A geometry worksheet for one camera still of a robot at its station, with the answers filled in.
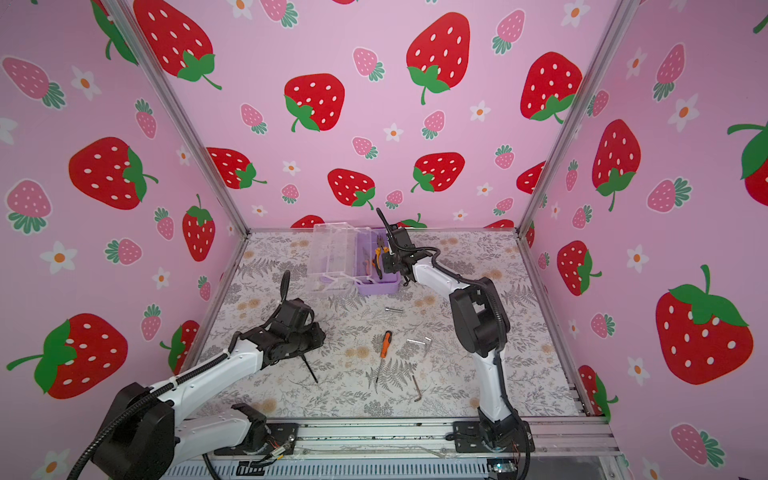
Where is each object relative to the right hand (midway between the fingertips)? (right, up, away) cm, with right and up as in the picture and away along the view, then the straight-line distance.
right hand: (391, 255), depth 100 cm
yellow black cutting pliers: (-4, +1, +1) cm, 4 cm away
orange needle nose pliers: (-9, -4, +7) cm, 12 cm away
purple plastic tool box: (-16, -1, -2) cm, 16 cm away
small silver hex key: (+12, -28, -9) cm, 32 cm away
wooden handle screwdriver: (-26, -31, -13) cm, 42 cm away
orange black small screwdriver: (-2, -29, -11) cm, 31 cm away
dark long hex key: (+7, -36, -16) cm, 40 cm away
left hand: (-19, -24, -13) cm, 33 cm away
